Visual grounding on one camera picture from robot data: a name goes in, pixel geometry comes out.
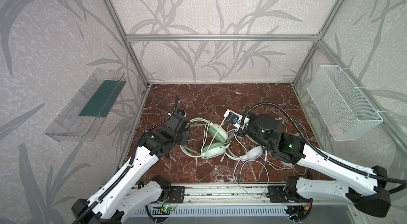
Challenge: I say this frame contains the mint green headphones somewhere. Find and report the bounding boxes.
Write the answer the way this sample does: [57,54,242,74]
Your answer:
[180,118,227,159]

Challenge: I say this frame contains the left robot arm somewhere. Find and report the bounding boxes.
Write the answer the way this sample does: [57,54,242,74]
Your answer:
[72,113,190,224]

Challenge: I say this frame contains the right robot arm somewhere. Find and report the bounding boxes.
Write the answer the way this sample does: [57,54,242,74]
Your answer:
[224,102,407,218]

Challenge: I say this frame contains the white headphones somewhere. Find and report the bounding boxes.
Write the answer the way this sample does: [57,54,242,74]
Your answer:
[225,129,263,162]

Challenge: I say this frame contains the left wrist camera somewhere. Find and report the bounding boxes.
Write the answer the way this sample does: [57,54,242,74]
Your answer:
[177,109,186,117]

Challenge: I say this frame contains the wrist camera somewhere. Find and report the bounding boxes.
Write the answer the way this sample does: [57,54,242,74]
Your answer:
[223,109,250,129]
[177,109,186,117]

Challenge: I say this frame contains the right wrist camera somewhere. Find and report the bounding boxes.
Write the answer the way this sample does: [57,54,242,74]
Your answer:
[223,109,250,129]

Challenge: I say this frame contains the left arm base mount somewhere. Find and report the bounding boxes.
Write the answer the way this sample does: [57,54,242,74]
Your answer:
[155,185,185,204]

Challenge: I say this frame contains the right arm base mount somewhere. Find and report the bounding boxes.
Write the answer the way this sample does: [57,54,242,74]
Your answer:
[267,185,310,204]

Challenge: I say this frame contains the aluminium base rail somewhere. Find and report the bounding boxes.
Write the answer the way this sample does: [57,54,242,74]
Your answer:
[127,183,350,207]

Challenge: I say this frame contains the white wire mesh basket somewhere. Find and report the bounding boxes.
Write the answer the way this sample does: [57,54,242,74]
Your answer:
[307,65,383,141]

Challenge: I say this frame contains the clear plastic wall bin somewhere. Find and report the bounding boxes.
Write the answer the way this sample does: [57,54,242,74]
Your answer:
[45,69,127,142]

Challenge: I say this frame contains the aluminium frame crossbar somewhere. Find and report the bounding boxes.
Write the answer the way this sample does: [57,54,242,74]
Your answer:
[125,34,320,42]

